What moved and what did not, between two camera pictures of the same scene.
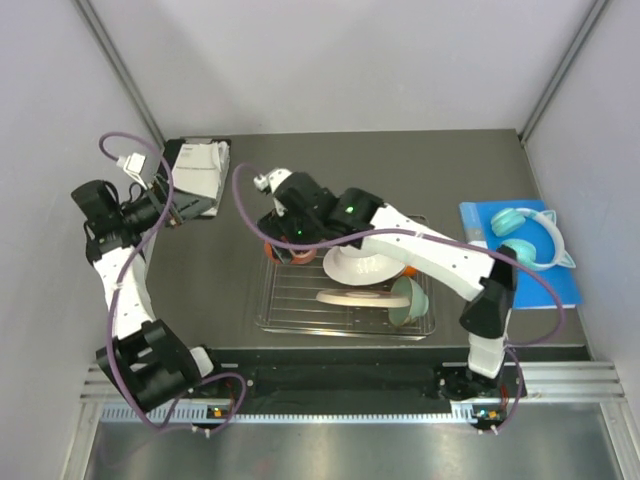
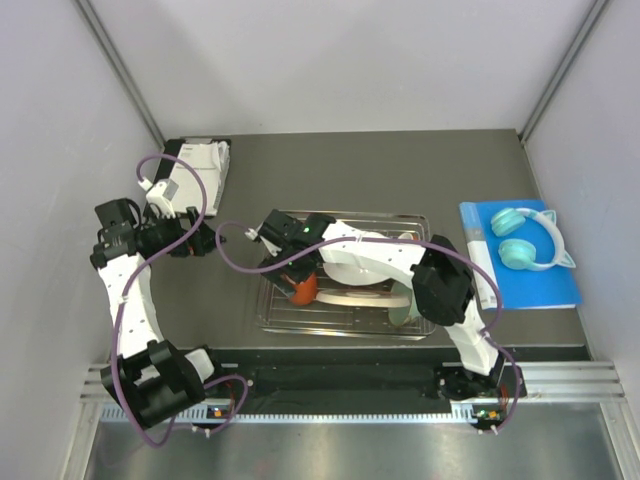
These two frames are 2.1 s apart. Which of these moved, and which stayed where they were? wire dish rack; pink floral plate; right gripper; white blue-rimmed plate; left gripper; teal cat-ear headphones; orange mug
Moved: orange mug; right gripper; left gripper
Stayed: wire dish rack; white blue-rimmed plate; pink floral plate; teal cat-ear headphones
